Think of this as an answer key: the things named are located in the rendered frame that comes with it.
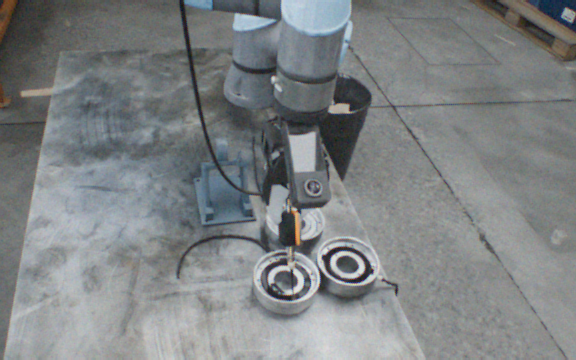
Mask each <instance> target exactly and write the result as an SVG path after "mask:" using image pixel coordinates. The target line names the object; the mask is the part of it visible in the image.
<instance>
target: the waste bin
mask: <svg viewBox="0 0 576 360"><path fill-rule="evenodd" d="M332 99H333V101H334V104H333V105H336V104H339V103H343V104H350V105H349V111H350V112H334V111H328V113H327V115H326V116H325V117H324V118H323V119H321V121H319V122H317V123H318V128H319V133H320V137H321V138H322V140H323V146H324V148H325V150H326V152H327V154H329V156H330V158H331V160H332V162H333V164H334V166H335V169H336V171H337V173H338V175H339V177H340V180H341V182H343V181H344V179H345V176H346V173H347V170H348V167H349V164H350V161H351V158H352V155H353V152H354V149H355V146H356V143H357V141H358V138H359V135H360V132H361V131H362V129H363V126H364V123H365V121H366V118H367V114H368V110H369V107H370V105H371V103H372V94H371V91H370V90H369V89H368V87H367V86H365V85H364V84H363V83H362V82H361V81H359V80H358V79H356V78H354V77H353V76H350V75H348V74H344V73H340V72H337V78H336V83H335V88H334V93H333V98H332Z"/></svg>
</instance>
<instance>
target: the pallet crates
mask: <svg viewBox="0 0 576 360"><path fill-rule="evenodd" d="M469 1H470V2H472V3H474V4H475V5H477V6H478V7H480V8H481V9H483V10H485V11H486V12H488V13H489V14H491V15H493V16H494V17H496V18H497V19H499V20H501V21H502V22H504V23H505V24H506V25H507V26H509V27H511V28H512V29H514V30H515V31H517V32H519V33H520V34H522V35H523V36H525V37H526V38H528V39H530V40H531V41H533V42H534V43H536V44H537V45H539V46H541V47H542V48H544V49H545V50H546V51H547V52H548V53H549V54H551V55H552V56H554V57H555V58H557V59H559V60H560V61H562V62H570V61H572V58H574V56H575V54H576V0H495V1H497V2H499V3H500V4H502V5H504V6H505V7H507V8H509V9H508V12H506V15H505V14H503V13H502V12H500V11H498V10H497V9H496V8H494V7H493V6H491V5H489V4H488V3H486V2H485V1H483V0H469ZM528 20H529V21H531V22H532V23H534V24H535V25H536V26H538V27H539V28H541V29H543V30H545V31H546V32H548V33H550V34H551V35H553V36H555V37H556V38H555V41H554V42H553V45H551V44H550V43H548V42H546V41H545V40H543V39H541V37H539V36H538V35H536V34H534V33H533V32H531V31H529V30H528V29H526V28H524V27H525V25H526V23H527V21H528Z"/></svg>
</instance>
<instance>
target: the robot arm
mask: <svg viewBox="0 0 576 360"><path fill-rule="evenodd" d="M184 4H185V5H187V6H190V7H194V8H202V9H207V10H209V11H213V10H217V11H223V12H230V13H235V17H234V23H233V29H234V30H233V53H232V65H231V67H230V70H229V72H228V74H227V77H226V79H225V82H224V94H225V96H226V98H227V99H228V100H229V101H231V102H232V103H234V104H236V105H239V106H241V107H245V108H252V109H263V108H268V107H273V106H274V107H275V110H276V111H277V112H278V113H279V115H275V117H270V118H263V119H262V130H261V141H260V149H261V152H262V155H263V157H264V160H265V162H266V165H265V169H264V170H263V171H262V173H261V176H260V187H261V191H262V194H263V198H264V202H265V205H266V209H267V212H268V215H269V218H270V219H271V221H273V222H274V223H275V224H276V225H279V224H280V223H281V222H282V220H283V219H282V213H283V211H284V206H283V203H284V201H285V200H286V199H287V197H288V195H289V189H288V187H287V184H289V188H290V195H291V201H292V205H293V207H294V208H295V209H297V211H296V212H298V213H300V219H301V220H302V219H303V218H304V217H305V216H306V215H307V214H308V213H309V212H310V210H311V209H316V208H322V207H323V206H324V205H325V204H327V203H329V202H330V201H331V199H332V195H331V189H330V184H329V181H330V172H329V167H330V162H329V160H327V159H324V158H325V157H326V156H327V154H326V152H325V150H324V149H323V147H322V143H323V140H322V138H321V137H320V133H319V128H318V123H317V122H319V121H321V119H323V118H324V117H325V116H326V115H327V113H328V108H329V104H330V103H331V101H332V98H333V93H334V88H335V83H336V78H337V70H338V67H339V66H340V64H341V62H342V60H343V58H344V55H345V53H346V50H347V46H348V42H349V39H350V35H351V30H352V22H351V21H349V17H350V13H351V0H184ZM276 120H278V121H276ZM272 121H275V123H272ZM268 123H269V125H268ZM264 134H265V139H264V144H263V137H264Z"/></svg>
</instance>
